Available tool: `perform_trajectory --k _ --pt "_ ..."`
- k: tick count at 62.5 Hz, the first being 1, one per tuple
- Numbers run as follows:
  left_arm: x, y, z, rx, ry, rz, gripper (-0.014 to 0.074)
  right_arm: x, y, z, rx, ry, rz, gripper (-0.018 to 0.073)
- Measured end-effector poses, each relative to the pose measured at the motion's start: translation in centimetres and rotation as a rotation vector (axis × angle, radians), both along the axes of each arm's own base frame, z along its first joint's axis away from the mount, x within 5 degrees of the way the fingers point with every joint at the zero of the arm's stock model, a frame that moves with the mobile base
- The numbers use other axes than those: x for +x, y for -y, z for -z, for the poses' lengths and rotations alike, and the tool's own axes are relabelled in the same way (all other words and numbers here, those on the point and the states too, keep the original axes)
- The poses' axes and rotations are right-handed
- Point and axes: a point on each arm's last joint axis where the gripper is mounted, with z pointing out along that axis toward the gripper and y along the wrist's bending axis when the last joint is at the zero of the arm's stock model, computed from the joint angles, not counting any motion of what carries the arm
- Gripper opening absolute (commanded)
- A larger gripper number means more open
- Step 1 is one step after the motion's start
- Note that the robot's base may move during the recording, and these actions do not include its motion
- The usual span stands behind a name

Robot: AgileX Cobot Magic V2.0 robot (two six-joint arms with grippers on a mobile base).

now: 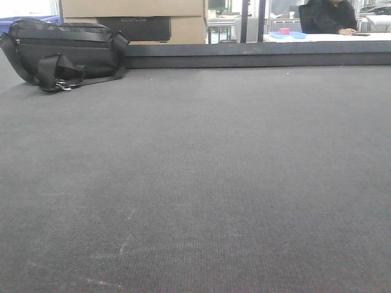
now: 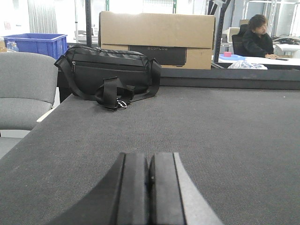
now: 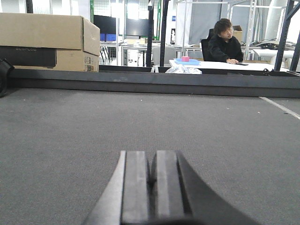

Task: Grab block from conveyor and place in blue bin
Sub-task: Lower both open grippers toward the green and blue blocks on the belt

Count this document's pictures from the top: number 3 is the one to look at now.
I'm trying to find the dark conveyor side rail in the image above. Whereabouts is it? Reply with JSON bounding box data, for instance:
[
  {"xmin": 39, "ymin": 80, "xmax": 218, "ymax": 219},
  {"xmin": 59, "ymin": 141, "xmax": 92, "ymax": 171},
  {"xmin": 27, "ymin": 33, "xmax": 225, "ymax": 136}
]
[{"xmin": 7, "ymin": 69, "xmax": 300, "ymax": 98}]

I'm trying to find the clear plastic bag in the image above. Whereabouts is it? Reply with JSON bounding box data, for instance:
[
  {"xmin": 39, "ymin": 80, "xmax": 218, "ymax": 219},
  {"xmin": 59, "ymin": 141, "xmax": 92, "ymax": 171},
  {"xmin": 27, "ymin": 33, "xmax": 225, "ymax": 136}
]
[{"xmin": 166, "ymin": 64, "xmax": 202, "ymax": 75}]

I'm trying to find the large cardboard box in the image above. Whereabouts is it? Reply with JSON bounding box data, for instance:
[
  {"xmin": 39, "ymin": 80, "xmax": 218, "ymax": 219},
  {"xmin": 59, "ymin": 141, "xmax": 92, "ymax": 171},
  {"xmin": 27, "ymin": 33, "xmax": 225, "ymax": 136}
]
[{"xmin": 0, "ymin": 13, "xmax": 100, "ymax": 72}]

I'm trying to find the black round object at left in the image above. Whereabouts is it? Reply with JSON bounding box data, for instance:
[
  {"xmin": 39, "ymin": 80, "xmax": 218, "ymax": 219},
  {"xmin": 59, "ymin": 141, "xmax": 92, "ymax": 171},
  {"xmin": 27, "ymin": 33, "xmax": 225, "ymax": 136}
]
[{"xmin": 0, "ymin": 59, "xmax": 15, "ymax": 98}]

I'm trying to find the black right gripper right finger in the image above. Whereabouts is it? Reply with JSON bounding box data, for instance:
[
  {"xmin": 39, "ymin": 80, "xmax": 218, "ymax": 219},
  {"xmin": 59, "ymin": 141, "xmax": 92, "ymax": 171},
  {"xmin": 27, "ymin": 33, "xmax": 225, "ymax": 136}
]
[{"xmin": 151, "ymin": 150, "xmax": 258, "ymax": 225}]

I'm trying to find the black office chair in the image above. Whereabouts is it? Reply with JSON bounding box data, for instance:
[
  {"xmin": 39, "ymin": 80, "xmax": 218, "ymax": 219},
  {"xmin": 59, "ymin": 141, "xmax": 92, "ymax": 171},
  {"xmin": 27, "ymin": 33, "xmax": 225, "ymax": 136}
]
[{"xmin": 201, "ymin": 29, "xmax": 214, "ymax": 61}]

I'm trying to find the blue tray on table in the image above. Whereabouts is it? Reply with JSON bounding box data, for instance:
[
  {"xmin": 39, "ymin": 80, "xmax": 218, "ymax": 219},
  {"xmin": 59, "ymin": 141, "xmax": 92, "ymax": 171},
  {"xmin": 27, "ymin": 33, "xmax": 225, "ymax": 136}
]
[{"xmin": 174, "ymin": 58, "xmax": 200, "ymax": 66}]

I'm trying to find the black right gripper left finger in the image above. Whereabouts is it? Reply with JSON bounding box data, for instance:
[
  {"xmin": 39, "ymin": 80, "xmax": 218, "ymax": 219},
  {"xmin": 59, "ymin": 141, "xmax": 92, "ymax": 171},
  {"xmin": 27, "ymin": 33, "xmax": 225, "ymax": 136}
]
[{"xmin": 82, "ymin": 151, "xmax": 150, "ymax": 225}]

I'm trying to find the white table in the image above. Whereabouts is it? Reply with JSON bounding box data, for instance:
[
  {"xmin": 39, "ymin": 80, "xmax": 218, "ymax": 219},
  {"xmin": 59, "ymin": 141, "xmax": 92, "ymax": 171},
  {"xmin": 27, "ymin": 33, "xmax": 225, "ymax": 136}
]
[{"xmin": 169, "ymin": 59, "xmax": 291, "ymax": 72}]

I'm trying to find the black smartphone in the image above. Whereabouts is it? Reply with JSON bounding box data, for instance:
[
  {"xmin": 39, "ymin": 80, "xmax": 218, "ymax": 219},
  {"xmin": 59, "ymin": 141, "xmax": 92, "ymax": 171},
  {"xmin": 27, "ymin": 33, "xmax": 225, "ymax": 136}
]
[{"xmin": 236, "ymin": 62, "xmax": 249, "ymax": 66}]

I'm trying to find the black box under cardboard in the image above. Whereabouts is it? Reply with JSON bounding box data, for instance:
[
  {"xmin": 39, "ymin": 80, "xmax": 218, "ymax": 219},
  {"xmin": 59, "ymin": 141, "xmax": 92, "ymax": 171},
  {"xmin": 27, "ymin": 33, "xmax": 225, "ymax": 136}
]
[{"xmin": 0, "ymin": 46, "xmax": 57, "ymax": 68}]

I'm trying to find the seated person in black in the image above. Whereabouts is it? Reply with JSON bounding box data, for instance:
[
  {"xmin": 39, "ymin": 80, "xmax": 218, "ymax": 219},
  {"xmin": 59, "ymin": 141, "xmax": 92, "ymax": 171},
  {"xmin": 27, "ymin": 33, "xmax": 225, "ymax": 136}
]
[{"xmin": 209, "ymin": 18, "xmax": 243, "ymax": 64}]

